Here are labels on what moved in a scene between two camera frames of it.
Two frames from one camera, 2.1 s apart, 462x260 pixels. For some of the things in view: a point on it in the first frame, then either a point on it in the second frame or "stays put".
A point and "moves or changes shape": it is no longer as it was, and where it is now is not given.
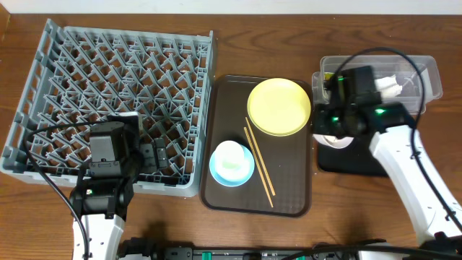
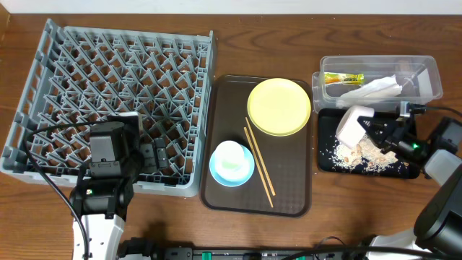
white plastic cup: (230, 163) stays put
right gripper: (320, 112) -> (393, 131)
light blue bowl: (248, 156) stays put
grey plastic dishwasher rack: (81, 74) stays put
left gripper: (151, 165) stays put
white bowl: (333, 142) moves or changes shape
